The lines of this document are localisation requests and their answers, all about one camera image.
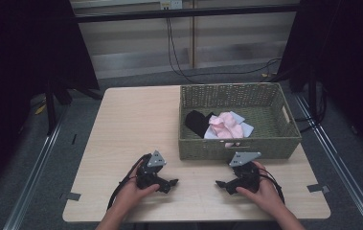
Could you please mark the grey tape piece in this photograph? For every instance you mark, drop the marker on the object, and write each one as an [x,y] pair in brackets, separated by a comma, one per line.
[318,188]
[73,196]

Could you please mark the vertical wooden strip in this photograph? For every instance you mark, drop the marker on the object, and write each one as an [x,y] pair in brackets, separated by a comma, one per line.
[193,35]

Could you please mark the yellow scrap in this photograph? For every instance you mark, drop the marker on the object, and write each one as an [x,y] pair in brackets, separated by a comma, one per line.
[40,109]

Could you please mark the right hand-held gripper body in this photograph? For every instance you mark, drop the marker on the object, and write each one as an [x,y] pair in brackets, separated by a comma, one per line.
[247,177]

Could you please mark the metal floor rail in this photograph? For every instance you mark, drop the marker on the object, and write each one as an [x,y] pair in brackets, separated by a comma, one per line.
[35,172]
[338,166]

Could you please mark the dark curtain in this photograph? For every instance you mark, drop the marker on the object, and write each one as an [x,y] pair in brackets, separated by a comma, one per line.
[16,64]
[351,64]

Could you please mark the black metal stand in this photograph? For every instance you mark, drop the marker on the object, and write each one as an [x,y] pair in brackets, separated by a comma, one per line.
[50,108]
[313,96]

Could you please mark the person's left hand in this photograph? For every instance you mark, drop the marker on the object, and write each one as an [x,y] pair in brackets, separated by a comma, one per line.
[131,195]

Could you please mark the black sock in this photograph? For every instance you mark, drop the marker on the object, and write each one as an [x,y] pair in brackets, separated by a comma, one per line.
[196,123]

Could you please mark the person's right hand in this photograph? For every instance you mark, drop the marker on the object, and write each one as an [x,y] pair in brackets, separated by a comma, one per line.
[268,195]

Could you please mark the white wall socket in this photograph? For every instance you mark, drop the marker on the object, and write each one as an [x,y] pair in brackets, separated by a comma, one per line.
[171,4]

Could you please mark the black floor tape strip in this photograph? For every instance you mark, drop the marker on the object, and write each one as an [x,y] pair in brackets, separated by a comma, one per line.
[73,139]

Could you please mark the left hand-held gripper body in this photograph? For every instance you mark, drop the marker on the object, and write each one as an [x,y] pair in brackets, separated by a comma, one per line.
[148,179]

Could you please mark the pink cloth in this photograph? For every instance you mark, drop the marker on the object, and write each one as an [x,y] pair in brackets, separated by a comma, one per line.
[247,128]
[227,126]

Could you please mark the green woven basket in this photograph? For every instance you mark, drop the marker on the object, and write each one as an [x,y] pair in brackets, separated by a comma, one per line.
[265,140]

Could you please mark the black horizontal bar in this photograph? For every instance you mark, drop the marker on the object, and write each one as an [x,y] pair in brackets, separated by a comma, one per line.
[169,13]

